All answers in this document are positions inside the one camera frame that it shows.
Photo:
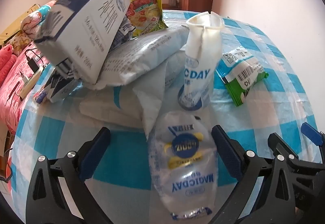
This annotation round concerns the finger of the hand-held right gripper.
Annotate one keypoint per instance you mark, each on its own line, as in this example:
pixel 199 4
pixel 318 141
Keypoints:
pixel 276 142
pixel 311 134

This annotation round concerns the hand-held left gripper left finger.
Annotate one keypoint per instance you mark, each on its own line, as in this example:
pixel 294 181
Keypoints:
pixel 95 153

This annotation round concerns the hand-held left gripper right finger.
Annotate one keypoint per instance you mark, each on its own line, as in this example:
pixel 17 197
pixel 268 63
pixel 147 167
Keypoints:
pixel 227 153

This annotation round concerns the clear plastic pouch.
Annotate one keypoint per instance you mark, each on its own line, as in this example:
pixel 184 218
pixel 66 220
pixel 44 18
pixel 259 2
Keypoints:
pixel 182 163

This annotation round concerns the blue white small carton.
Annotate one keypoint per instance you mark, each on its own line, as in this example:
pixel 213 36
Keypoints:
pixel 63 88

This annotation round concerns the silver foil bag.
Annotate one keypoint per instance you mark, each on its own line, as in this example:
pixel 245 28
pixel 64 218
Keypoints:
pixel 142 56

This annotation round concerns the yellow green snack bag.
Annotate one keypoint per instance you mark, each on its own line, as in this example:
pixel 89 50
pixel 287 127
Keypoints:
pixel 146 13

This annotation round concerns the white plastic bag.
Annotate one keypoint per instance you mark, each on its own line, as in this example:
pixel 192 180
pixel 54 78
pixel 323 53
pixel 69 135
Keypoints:
pixel 106 104

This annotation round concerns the green wet wipes packet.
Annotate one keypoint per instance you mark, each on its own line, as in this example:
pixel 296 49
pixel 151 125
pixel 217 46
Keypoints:
pixel 243 71

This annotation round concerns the pale blue plastic bag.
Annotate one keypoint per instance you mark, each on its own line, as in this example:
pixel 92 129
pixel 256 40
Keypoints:
pixel 152 97

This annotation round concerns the white standing pouch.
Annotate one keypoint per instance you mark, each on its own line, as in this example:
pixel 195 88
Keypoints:
pixel 196 74

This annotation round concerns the white power strip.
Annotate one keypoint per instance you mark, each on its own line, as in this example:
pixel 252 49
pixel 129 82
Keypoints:
pixel 30 82

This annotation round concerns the pink bed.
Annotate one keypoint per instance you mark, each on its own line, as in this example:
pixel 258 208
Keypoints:
pixel 10 92

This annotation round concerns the white blue carton box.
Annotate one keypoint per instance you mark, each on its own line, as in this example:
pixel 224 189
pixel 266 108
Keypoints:
pixel 86 31

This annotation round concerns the dark blue printed packet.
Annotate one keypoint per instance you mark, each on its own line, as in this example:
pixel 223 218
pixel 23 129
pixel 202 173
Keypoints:
pixel 124 30

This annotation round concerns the yellow floral pillow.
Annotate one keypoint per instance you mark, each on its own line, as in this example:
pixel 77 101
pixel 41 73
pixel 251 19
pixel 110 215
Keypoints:
pixel 17 41

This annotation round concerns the floral rolled quilt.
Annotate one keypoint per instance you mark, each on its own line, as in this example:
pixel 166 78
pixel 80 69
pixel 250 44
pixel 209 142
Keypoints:
pixel 33 18

